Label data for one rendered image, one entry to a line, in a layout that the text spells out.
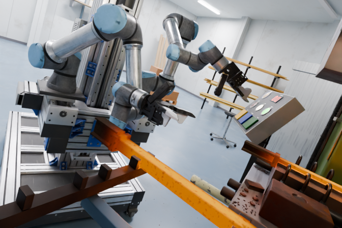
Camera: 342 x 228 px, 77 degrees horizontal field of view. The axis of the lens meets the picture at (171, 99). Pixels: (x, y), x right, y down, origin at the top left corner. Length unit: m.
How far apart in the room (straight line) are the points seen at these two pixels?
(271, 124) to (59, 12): 8.81
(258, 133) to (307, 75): 2.44
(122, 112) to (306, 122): 2.79
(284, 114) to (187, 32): 0.75
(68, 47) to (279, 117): 1.01
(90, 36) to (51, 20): 8.34
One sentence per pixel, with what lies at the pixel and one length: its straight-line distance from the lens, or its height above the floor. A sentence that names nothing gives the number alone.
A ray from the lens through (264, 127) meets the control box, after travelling 1.11.
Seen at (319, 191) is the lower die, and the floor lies 0.99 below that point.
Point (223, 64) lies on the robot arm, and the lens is 1.06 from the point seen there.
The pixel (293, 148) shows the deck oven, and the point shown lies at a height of 0.62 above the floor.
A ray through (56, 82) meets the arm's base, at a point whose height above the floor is 0.86.
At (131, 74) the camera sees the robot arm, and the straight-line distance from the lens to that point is 1.02.
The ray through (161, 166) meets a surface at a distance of 0.43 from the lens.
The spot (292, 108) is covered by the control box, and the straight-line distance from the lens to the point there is 1.13.
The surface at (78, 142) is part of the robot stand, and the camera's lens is 1.45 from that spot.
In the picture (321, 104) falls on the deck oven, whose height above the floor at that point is 1.29.
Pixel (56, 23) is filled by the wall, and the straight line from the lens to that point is 9.35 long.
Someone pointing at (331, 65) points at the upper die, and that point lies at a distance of 0.64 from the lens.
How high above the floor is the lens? 1.16
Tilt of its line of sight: 10 degrees down
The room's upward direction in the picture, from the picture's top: 20 degrees clockwise
